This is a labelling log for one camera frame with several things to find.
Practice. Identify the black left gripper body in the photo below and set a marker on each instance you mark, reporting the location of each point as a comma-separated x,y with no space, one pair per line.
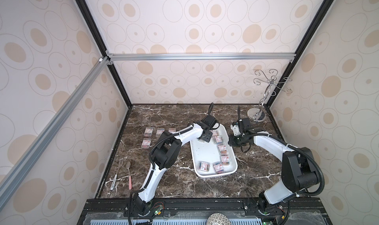
208,137

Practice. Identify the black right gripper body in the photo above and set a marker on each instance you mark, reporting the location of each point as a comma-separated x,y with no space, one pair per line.
237,140

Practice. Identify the paper clip box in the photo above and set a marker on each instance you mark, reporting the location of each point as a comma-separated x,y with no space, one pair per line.
214,133
148,131
203,166
159,132
222,148
218,168
217,140
146,143
225,159

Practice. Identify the white plastic storage tray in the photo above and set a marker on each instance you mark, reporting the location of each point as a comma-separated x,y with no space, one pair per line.
208,152

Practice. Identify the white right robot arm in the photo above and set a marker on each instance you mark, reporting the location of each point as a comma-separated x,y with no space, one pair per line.
300,173

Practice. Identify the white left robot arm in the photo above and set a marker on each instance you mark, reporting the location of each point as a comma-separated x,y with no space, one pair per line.
165,153

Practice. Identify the metal mesh ball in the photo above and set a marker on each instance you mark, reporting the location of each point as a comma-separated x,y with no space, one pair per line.
218,219

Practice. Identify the silver wire hook stand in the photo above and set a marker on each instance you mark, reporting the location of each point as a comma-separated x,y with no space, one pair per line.
257,114

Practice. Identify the spoon with pink handle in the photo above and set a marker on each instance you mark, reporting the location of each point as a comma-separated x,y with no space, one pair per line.
127,166

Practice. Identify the horizontal aluminium rail back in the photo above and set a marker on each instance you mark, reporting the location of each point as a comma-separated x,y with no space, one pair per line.
202,57

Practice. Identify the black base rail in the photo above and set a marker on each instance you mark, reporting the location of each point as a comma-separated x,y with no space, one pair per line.
196,211

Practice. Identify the black corner frame post right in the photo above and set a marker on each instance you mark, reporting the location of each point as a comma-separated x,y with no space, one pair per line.
309,34

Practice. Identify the black corner frame post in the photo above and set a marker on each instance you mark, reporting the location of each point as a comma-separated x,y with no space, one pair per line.
94,30
309,34

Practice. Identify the black corner frame post left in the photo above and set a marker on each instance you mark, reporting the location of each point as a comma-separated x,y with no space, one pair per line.
94,30

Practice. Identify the diagonal aluminium rail left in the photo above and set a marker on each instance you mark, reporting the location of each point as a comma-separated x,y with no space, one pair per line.
39,145

